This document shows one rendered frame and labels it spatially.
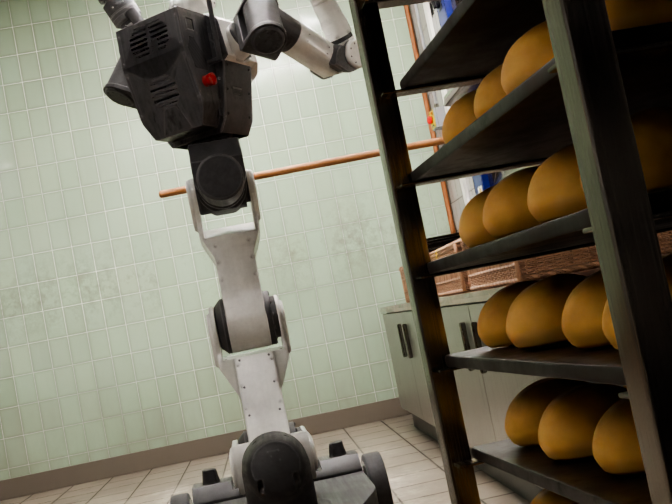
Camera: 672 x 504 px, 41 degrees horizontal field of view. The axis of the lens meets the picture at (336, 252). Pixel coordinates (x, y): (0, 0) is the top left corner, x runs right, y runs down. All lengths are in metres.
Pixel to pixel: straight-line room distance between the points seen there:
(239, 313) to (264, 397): 0.22
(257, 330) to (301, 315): 2.46
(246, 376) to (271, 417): 0.13
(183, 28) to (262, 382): 0.89
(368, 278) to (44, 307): 1.68
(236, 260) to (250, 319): 0.16
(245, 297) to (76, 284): 2.61
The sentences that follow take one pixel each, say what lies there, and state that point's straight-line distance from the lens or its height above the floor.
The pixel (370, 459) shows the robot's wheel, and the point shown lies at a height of 0.19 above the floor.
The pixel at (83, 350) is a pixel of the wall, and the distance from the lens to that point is 4.84.
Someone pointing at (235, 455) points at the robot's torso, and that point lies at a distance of 2.16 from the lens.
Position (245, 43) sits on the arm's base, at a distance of 2.29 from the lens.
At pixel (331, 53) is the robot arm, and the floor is 1.26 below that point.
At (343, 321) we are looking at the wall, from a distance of 4.77.
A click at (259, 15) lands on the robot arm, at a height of 1.35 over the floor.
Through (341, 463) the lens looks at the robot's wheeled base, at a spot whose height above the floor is 0.20.
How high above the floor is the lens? 0.59
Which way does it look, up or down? 4 degrees up
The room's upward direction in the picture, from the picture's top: 11 degrees counter-clockwise
